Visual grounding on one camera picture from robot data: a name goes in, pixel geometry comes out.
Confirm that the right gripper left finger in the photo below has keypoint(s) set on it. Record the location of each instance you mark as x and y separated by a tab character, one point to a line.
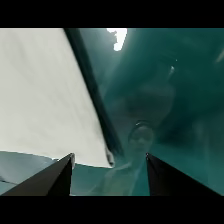
55	180

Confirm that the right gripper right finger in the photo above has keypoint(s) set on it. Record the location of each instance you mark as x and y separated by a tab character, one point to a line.
166	180

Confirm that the white garment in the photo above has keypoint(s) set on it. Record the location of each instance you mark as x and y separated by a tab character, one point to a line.
43	96

